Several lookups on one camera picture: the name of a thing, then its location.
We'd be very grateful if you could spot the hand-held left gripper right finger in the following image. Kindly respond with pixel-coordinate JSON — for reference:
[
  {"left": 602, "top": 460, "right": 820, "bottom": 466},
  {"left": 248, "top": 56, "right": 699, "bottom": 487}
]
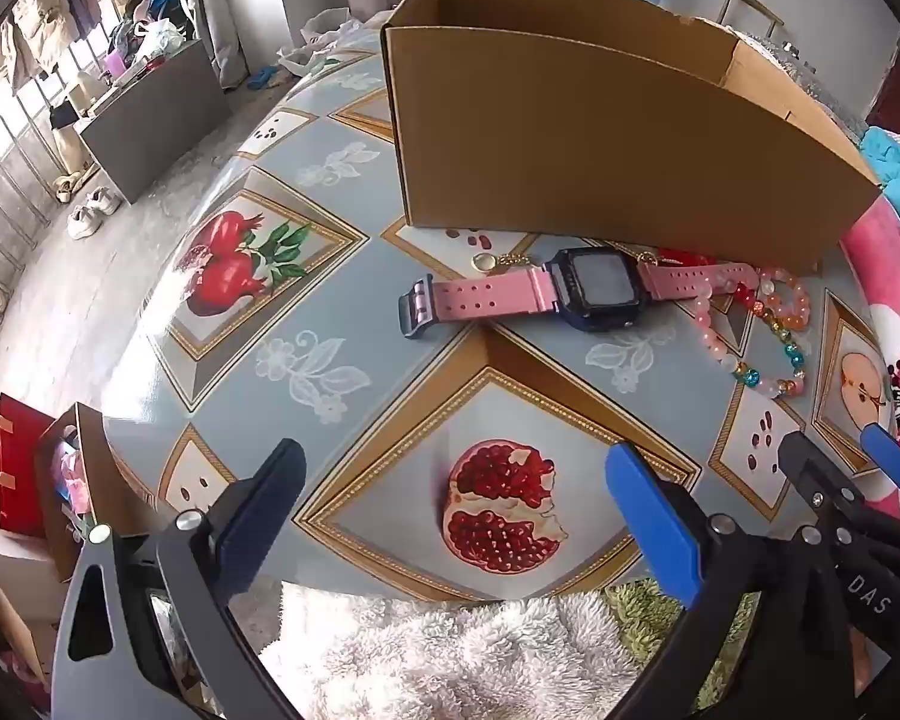
[{"left": 604, "top": 442, "right": 900, "bottom": 720}]

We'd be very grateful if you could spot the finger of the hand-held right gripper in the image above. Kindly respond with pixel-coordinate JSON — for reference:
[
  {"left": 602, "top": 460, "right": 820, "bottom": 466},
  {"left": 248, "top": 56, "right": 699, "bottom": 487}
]
[
  {"left": 777, "top": 429, "right": 871, "bottom": 533},
  {"left": 859, "top": 424, "right": 900, "bottom": 522}
]

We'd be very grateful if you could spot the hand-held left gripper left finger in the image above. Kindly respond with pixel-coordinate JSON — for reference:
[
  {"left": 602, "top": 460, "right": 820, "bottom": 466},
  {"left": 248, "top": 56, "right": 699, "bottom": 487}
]
[{"left": 51, "top": 437, "right": 308, "bottom": 720}]

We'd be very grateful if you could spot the multicolour glass bead bracelet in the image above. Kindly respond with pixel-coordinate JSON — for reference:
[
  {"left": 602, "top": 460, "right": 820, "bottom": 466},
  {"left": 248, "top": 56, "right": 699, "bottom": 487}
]
[{"left": 733, "top": 286, "right": 809, "bottom": 391}]

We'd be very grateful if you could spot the orange bead bracelet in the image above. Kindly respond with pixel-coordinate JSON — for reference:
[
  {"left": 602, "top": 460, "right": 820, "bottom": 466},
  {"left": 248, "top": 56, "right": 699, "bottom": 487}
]
[
  {"left": 688, "top": 270, "right": 785, "bottom": 400},
  {"left": 754, "top": 266, "right": 812, "bottom": 331}
]

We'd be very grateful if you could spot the pink strap smartwatch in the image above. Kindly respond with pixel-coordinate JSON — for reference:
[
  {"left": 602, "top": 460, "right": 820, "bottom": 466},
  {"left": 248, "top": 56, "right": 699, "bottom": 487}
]
[{"left": 399, "top": 246, "right": 758, "bottom": 338}]

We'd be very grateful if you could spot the gold ring pendant necklace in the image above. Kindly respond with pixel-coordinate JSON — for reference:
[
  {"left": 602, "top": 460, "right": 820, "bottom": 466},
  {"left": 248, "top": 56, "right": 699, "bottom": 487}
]
[{"left": 471, "top": 251, "right": 548, "bottom": 275}]

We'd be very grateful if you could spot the brown cardboard box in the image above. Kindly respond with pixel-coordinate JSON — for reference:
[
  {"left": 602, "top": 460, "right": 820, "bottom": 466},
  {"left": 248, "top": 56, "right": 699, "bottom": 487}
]
[{"left": 380, "top": 0, "right": 884, "bottom": 276}]

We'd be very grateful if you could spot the brown open carton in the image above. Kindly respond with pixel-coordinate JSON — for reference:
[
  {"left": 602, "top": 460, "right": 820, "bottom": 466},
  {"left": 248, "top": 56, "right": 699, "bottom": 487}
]
[{"left": 34, "top": 403, "right": 158, "bottom": 582}]

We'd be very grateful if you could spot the pink floral blanket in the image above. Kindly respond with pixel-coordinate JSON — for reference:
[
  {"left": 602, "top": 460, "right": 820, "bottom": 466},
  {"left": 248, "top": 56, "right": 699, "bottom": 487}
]
[{"left": 840, "top": 195, "right": 900, "bottom": 526}]

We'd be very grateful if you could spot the fruit print tablecloth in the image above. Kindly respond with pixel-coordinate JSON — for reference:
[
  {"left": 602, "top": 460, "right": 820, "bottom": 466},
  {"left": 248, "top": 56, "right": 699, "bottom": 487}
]
[{"left": 0, "top": 45, "right": 900, "bottom": 616}]

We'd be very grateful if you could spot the red paper bag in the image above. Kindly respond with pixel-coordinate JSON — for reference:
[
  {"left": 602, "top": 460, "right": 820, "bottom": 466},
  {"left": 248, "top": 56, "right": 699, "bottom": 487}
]
[{"left": 0, "top": 392, "right": 61, "bottom": 537}]

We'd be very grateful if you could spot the cardboard piece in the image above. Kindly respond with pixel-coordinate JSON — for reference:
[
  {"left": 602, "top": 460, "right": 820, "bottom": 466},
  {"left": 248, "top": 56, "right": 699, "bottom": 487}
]
[{"left": 0, "top": 566, "right": 57, "bottom": 691}]

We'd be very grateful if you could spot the silver glitter cloth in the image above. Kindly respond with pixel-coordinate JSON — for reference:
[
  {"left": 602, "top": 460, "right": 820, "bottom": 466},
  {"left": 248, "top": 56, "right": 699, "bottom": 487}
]
[{"left": 735, "top": 34, "right": 863, "bottom": 121}]

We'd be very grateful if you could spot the grey cabinet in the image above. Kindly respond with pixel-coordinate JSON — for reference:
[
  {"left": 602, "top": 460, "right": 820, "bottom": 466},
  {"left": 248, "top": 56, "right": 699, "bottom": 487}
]
[{"left": 81, "top": 37, "right": 233, "bottom": 205}]

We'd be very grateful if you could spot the metal window railing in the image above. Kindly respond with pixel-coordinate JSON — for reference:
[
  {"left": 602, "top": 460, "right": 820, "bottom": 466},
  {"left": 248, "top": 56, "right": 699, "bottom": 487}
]
[{"left": 0, "top": 67, "right": 68, "bottom": 391}]

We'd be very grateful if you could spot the wooden chair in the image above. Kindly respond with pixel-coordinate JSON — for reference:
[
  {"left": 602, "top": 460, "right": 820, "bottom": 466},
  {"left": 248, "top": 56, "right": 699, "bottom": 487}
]
[{"left": 718, "top": 0, "right": 785, "bottom": 38}]

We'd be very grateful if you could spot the clear plastic bag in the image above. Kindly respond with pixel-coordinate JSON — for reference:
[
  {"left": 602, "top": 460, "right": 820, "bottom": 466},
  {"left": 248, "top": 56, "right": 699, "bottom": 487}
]
[{"left": 277, "top": 7, "right": 383, "bottom": 80}]

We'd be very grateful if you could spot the white plastic bag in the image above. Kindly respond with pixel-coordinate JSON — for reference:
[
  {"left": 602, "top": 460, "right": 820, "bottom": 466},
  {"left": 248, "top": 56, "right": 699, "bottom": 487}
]
[{"left": 133, "top": 19, "right": 185, "bottom": 61}]

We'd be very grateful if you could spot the grey window curtain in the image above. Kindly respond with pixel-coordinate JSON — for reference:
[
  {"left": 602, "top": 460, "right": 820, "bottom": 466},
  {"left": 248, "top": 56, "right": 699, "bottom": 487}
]
[{"left": 191, "top": 0, "right": 286, "bottom": 87}]

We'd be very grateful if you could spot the pile of clothes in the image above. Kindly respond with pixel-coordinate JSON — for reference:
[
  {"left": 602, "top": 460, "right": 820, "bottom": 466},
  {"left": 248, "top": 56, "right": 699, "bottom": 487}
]
[{"left": 109, "top": 0, "right": 188, "bottom": 65}]

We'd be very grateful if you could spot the row of hanging clothes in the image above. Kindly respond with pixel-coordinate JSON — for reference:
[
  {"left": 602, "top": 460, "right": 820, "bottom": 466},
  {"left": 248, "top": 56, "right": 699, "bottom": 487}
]
[{"left": 4, "top": 0, "right": 121, "bottom": 76}]

